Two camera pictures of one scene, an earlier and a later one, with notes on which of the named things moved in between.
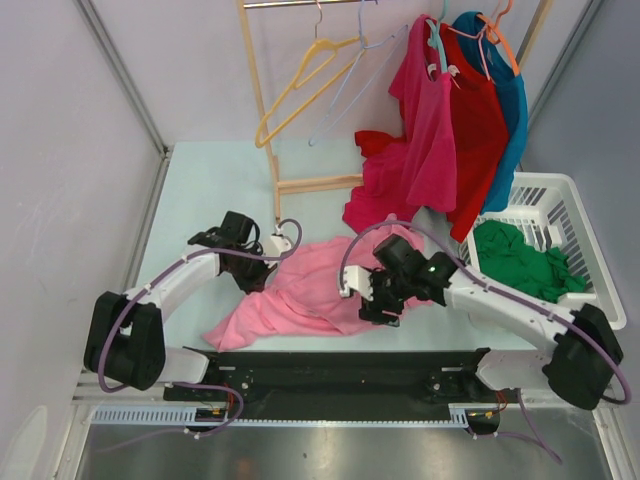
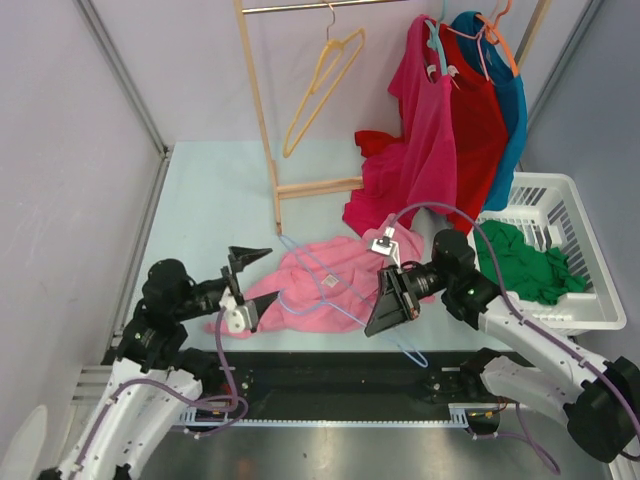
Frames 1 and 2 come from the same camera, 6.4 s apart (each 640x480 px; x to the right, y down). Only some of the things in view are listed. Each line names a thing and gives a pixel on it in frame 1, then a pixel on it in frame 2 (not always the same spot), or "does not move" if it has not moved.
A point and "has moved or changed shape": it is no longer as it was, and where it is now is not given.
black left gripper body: [248, 271] → [204, 296]
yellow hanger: [296, 83] → [333, 42]
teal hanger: [436, 39] does not move
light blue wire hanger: [363, 48] → [289, 244]
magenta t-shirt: [420, 165] does not move
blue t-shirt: [490, 50] does not move
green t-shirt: [504, 254] does not move
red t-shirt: [480, 131] does not move
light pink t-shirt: [301, 292] has moved or changed shape
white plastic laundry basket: [549, 211] does not move
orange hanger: [495, 35] does not move
